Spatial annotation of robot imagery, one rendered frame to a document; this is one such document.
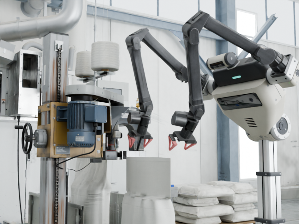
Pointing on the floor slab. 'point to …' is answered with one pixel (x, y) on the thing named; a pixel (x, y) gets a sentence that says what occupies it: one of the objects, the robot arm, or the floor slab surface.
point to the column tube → (43, 211)
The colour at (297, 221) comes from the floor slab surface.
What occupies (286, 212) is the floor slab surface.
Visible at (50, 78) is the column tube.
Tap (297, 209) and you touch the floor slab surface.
